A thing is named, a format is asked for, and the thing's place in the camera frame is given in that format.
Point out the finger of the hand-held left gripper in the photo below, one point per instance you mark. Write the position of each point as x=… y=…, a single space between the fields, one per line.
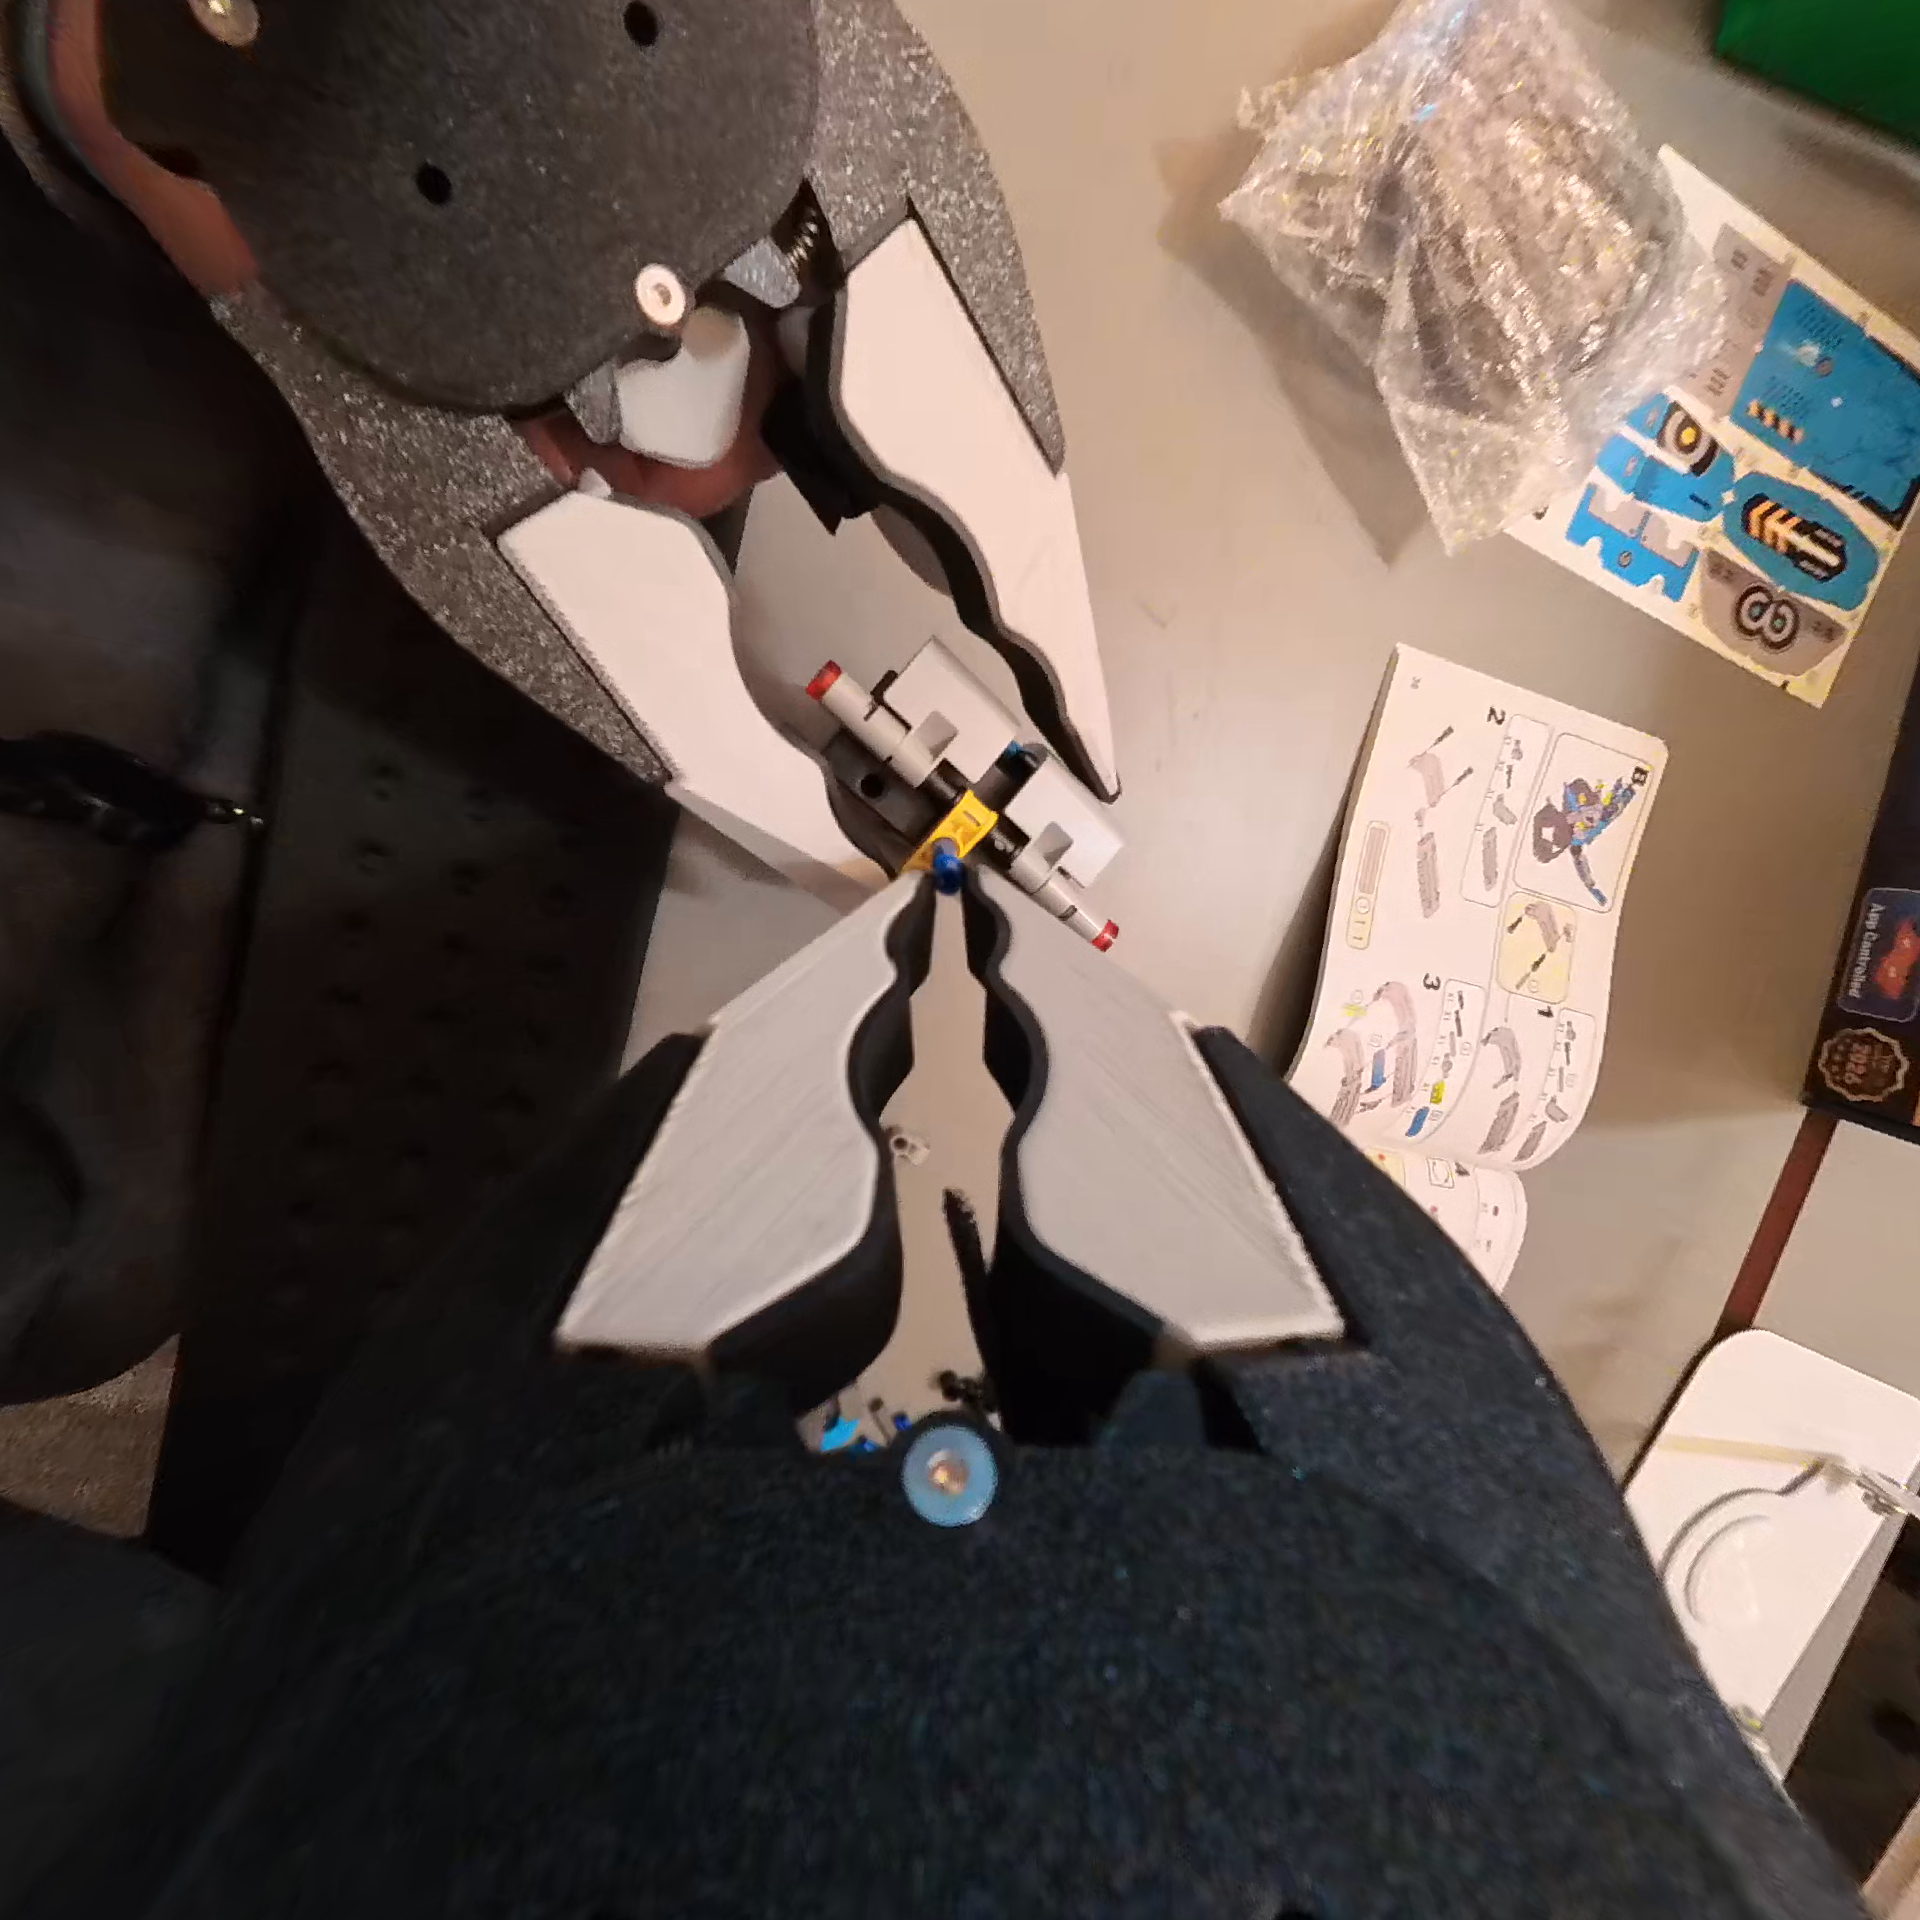
x=661 y=629
x=961 y=421

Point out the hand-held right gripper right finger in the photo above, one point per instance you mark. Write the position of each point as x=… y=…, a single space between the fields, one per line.
x=1170 y=1170

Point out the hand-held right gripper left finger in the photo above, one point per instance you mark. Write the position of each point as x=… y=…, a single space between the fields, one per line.
x=733 y=1184

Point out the black and grey brick assembly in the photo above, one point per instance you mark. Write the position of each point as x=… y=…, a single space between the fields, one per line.
x=931 y=705

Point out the blue toy pin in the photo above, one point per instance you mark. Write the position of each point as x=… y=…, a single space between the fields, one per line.
x=945 y=867

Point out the grey desk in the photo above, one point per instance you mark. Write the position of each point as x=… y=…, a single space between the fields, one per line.
x=1861 y=1244
x=1201 y=600

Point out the black perforated chair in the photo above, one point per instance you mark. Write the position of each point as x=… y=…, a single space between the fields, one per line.
x=420 y=974

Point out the open instruction booklet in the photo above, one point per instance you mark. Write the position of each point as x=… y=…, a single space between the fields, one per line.
x=1500 y=931

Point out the clear bubble wrap bag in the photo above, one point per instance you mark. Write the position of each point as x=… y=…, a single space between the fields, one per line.
x=1471 y=269

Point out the white tablet stand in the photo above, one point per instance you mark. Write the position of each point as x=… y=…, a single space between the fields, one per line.
x=1770 y=1425

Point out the toy robot kit box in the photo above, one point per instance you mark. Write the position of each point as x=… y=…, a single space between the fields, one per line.
x=1874 y=960

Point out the blue sticker sheet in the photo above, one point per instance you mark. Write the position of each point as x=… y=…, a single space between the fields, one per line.
x=1770 y=494

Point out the green plastic bin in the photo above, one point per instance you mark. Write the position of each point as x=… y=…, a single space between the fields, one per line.
x=1828 y=37

